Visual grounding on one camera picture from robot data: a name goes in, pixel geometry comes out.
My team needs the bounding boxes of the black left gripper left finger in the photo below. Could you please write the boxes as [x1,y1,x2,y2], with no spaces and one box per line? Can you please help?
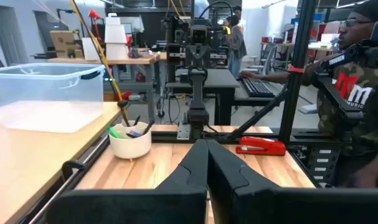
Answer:
[47,139,210,224]

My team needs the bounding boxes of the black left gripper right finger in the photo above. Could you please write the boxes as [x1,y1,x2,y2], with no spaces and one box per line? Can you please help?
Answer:
[206,139,378,224]

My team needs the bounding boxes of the black desk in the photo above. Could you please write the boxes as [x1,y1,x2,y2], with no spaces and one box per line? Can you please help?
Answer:
[165,68,241,126]

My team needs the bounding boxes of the person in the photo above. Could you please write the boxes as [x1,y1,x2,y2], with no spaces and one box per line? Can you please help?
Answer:
[232,5,246,26]
[223,14,248,78]
[238,0,378,188]

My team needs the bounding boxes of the red marker case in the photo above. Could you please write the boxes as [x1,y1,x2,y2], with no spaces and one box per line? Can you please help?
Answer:
[235,136,286,156]

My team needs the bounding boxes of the black computer keyboard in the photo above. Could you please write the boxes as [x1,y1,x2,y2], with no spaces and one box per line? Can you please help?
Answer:
[240,77,275,98]

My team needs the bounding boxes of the white pen cup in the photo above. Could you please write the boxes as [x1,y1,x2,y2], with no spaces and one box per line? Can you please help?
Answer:
[108,120,153,160]

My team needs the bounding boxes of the black marker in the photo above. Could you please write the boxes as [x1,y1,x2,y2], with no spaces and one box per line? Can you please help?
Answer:
[142,119,155,136]

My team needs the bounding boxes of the wooden workbench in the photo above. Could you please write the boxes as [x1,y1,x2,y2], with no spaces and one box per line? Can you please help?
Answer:
[47,52,162,123]

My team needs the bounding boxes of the white stacked boxes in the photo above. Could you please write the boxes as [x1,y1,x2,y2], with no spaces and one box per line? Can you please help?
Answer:
[104,13,129,60]

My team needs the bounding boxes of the green marker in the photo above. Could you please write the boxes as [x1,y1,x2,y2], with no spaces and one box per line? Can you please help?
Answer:
[107,125,120,139]

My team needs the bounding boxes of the red desk lamp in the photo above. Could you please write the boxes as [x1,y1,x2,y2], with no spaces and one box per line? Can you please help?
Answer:
[88,9,103,42]

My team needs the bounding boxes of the cardboard box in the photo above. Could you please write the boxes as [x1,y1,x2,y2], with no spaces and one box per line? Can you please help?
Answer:
[50,30,84,58]

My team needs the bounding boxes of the light wooden desk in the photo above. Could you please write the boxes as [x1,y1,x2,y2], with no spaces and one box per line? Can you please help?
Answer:
[0,101,123,224]

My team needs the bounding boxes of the clear plastic storage bin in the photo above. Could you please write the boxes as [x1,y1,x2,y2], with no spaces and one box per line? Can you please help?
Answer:
[0,63,106,134]

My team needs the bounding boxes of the yellow hanging cable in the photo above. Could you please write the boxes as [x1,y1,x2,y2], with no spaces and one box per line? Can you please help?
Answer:
[69,0,125,105]

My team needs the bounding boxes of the black hanging cable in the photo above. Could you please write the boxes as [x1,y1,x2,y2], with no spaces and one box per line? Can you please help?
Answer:
[69,0,131,127]

